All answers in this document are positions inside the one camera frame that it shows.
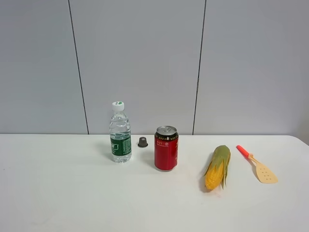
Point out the toy spatula red handle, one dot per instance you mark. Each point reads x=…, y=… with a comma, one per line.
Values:
x=264, y=174

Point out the yellow corn cob with husk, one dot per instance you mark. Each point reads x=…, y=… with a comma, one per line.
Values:
x=217, y=171

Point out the clear water bottle green label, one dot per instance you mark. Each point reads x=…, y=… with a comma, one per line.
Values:
x=120, y=133

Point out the red soda can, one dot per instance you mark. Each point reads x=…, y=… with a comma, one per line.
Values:
x=166, y=148

